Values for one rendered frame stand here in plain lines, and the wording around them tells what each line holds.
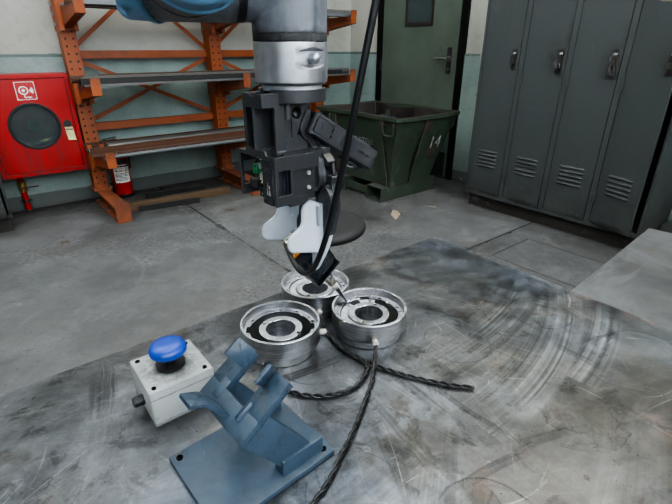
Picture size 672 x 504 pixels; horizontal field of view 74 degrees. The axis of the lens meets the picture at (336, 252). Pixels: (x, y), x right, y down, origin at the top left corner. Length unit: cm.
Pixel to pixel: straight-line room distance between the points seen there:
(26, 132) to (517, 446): 380
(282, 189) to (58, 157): 361
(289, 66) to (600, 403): 50
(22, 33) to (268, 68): 377
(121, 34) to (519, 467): 414
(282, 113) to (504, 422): 40
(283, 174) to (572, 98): 295
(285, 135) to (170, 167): 402
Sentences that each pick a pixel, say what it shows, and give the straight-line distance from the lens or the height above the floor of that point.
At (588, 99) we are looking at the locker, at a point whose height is 88.
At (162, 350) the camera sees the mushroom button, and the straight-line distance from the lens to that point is 53.
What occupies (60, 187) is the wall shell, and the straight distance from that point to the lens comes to 431.
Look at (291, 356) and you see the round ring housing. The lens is 57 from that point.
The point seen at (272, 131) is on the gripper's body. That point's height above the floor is 109.
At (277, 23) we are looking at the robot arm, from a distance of 47.
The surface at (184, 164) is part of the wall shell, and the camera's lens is 452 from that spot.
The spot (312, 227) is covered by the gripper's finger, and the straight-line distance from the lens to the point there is 52.
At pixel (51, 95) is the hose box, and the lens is 399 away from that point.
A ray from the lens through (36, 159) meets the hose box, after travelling 403.
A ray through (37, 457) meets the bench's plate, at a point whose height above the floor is 80.
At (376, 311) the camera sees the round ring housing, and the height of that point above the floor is 82.
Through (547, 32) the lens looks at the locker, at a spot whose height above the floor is 125.
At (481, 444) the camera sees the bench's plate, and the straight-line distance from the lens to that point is 52.
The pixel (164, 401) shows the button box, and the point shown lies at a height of 83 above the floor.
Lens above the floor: 117
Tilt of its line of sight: 25 degrees down
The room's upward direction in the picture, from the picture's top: straight up
